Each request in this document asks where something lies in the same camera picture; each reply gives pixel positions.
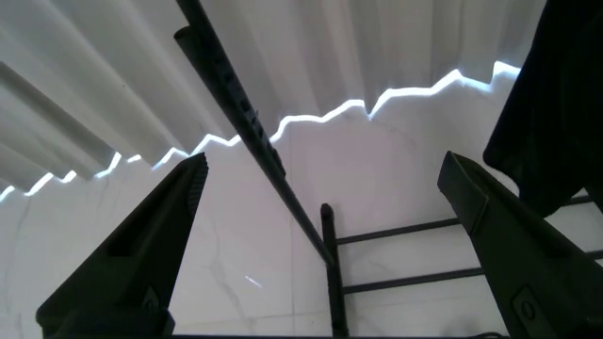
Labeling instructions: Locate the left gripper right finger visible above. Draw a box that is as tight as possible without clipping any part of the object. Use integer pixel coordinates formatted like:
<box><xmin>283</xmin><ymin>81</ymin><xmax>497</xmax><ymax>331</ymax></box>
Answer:
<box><xmin>436</xmin><ymin>150</ymin><xmax>603</xmax><ymax>336</ymax></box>

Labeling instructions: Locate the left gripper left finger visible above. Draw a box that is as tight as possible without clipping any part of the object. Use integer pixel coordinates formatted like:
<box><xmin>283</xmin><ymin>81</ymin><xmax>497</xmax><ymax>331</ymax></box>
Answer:
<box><xmin>36</xmin><ymin>152</ymin><xmax>209</xmax><ymax>336</ymax></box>

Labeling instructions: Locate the black garment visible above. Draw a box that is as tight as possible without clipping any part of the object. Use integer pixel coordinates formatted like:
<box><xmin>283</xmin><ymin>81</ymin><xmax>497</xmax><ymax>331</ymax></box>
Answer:
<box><xmin>482</xmin><ymin>0</ymin><xmax>603</xmax><ymax>218</ymax></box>

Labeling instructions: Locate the black clothes rack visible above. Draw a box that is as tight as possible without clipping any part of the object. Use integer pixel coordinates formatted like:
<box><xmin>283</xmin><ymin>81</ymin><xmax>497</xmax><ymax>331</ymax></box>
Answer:
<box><xmin>173</xmin><ymin>0</ymin><xmax>603</xmax><ymax>338</ymax></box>

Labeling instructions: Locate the white curtain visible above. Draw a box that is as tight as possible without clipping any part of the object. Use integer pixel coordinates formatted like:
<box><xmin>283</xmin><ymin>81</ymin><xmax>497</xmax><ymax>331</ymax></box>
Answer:
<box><xmin>0</xmin><ymin>0</ymin><xmax>547</xmax><ymax>203</ymax></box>

